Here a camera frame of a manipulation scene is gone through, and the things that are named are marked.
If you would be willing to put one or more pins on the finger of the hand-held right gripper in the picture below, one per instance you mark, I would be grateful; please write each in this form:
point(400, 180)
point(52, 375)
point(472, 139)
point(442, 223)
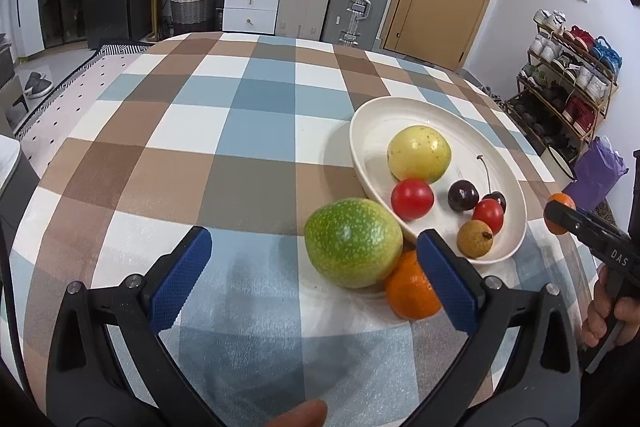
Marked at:
point(570, 218)

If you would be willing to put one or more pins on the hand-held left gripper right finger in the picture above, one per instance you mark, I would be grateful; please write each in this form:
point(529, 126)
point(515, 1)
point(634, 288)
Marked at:
point(447, 274)

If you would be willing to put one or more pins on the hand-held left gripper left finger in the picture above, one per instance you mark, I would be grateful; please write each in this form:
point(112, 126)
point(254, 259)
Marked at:
point(181, 274)

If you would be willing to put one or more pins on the small orange tangerine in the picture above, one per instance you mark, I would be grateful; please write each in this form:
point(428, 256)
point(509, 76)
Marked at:
point(559, 203)

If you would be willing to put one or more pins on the large orange tangerine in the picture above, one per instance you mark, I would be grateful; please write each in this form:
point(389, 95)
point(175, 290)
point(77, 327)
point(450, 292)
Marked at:
point(407, 294)

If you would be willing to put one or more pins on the brown longan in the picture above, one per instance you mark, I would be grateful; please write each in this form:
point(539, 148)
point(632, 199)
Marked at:
point(474, 238)

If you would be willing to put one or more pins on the small red tomato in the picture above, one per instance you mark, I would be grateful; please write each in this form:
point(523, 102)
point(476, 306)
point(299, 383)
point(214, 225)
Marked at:
point(488, 217)

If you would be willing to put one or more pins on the dark red cherry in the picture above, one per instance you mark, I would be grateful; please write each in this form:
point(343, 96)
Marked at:
point(499, 198)
point(462, 196)

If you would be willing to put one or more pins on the large red tomato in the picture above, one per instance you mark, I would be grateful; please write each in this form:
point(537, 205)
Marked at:
point(412, 199)

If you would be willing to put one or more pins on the green passion fruit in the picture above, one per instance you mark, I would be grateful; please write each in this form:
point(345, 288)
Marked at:
point(352, 243)

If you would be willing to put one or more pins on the yellow passion fruit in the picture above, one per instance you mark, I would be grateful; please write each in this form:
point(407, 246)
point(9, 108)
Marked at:
point(419, 153)

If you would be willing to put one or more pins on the white round plate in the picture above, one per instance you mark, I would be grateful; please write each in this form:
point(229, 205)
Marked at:
point(380, 137)

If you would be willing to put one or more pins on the person's right hand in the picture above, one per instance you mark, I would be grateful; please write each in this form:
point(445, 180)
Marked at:
point(600, 312)

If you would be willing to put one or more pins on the person's left hand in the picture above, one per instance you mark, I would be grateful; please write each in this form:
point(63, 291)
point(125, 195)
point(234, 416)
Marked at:
point(300, 414)

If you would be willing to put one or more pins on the brown doormat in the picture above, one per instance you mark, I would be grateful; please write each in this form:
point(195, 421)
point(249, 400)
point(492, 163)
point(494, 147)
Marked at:
point(605, 211)

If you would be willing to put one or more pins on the purple bag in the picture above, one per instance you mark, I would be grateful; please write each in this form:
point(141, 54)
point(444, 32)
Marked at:
point(597, 172)

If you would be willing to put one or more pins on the white bucket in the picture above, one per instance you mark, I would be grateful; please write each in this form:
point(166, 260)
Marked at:
point(560, 159)

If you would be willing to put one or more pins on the wooden shoe rack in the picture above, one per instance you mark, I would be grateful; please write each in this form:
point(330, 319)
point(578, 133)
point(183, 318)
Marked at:
point(602, 117)

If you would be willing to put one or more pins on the dark shoes pair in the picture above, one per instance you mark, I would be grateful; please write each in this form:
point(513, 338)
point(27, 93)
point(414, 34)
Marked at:
point(491, 91)

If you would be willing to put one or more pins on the group of sneakers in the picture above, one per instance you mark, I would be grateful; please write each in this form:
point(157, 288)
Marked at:
point(575, 67)

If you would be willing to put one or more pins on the grey side cabinet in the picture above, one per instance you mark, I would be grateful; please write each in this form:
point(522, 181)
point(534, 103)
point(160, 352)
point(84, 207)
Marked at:
point(15, 187)

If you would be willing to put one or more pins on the striped rug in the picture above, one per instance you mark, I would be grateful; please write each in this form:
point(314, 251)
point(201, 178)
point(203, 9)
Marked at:
point(65, 92)

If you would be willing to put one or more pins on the grey slippers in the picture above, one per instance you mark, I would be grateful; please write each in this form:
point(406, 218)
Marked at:
point(37, 85)

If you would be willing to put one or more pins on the woven basket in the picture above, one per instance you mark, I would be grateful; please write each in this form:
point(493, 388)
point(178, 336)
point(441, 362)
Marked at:
point(192, 4)

